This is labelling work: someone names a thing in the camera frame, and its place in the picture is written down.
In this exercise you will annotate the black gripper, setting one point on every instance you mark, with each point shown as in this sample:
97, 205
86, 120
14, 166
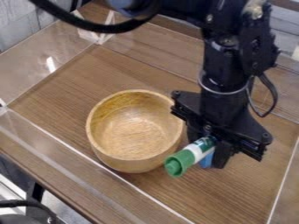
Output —
221, 116

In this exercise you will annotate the green and white marker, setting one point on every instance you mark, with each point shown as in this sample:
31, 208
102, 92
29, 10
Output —
182, 160

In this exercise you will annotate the brown wooden bowl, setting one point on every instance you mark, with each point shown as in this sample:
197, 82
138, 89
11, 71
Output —
133, 131

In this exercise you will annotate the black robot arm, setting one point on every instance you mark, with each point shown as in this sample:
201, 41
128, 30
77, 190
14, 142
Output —
241, 51

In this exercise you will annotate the blue foam block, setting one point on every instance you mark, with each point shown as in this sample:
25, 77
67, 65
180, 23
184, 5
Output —
206, 163

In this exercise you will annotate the clear acrylic tray wall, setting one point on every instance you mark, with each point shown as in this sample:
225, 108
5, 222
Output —
57, 75

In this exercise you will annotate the black table leg bracket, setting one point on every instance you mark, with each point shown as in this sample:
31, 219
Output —
35, 195

